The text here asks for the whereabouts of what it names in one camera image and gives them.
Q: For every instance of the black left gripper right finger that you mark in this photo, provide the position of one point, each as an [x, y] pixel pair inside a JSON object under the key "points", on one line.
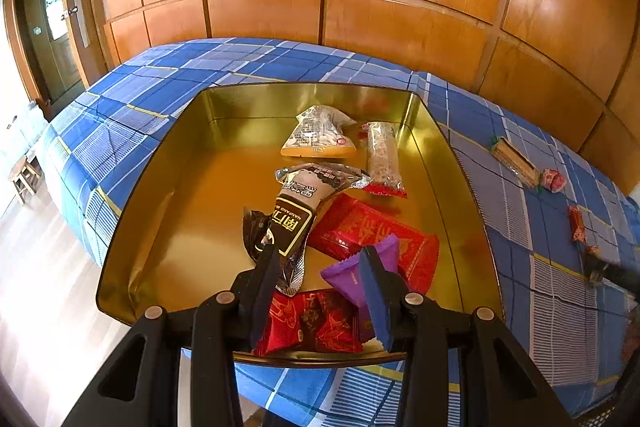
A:
{"points": [[499, 384]]}

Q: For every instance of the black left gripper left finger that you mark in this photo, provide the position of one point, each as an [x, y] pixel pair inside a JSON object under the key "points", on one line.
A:
{"points": [[138, 383]]}

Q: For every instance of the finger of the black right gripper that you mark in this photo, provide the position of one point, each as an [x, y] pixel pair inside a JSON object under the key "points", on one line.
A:
{"points": [[625, 276]]}

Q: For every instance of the white red floral snack packet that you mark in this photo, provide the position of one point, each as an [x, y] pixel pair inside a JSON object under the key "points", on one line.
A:
{"points": [[594, 265]]}

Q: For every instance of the long red snack packet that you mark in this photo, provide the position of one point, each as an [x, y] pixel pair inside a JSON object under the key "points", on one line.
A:
{"points": [[577, 226]]}

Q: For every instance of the pink snack packet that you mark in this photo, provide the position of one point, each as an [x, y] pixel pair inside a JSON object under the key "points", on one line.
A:
{"points": [[552, 180]]}

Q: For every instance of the beige wafer snack pack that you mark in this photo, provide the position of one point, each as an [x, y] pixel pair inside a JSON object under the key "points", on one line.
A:
{"points": [[505, 152]]}

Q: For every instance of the purple snack packet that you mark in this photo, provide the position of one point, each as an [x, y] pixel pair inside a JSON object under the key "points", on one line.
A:
{"points": [[344, 276]]}

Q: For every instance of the black and gold snack packet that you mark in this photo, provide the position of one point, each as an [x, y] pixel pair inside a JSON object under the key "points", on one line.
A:
{"points": [[304, 190]]}

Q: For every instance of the blue plaid bed sheet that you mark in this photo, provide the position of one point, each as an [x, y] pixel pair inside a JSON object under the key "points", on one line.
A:
{"points": [[94, 151]]}

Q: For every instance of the gold tin box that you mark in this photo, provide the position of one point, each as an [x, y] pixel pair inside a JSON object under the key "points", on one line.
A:
{"points": [[179, 239]]}

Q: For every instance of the dark red snack packet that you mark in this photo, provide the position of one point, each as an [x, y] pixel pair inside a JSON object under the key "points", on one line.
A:
{"points": [[318, 321]]}

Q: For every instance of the red square snack packet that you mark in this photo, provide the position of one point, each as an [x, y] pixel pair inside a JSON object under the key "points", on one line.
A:
{"points": [[350, 224]]}

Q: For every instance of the small wooden stool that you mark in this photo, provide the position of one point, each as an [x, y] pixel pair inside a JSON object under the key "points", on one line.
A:
{"points": [[25, 178]]}

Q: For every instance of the clear nut bar packet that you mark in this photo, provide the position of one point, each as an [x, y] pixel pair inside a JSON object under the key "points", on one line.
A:
{"points": [[383, 159]]}

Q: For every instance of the white orange snack packet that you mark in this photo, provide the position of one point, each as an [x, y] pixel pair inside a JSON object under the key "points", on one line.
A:
{"points": [[319, 134]]}

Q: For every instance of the wooden door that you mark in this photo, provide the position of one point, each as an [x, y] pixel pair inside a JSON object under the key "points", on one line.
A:
{"points": [[59, 48]]}

